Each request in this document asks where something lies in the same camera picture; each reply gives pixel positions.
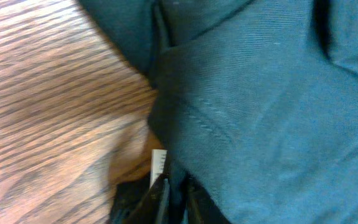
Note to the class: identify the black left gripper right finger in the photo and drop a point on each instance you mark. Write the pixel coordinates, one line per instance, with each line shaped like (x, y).
(200, 207)

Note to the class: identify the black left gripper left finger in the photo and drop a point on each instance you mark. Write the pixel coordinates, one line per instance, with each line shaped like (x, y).
(139, 202)

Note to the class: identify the black t-shirt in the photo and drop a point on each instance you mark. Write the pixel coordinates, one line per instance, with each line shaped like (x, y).
(257, 101)

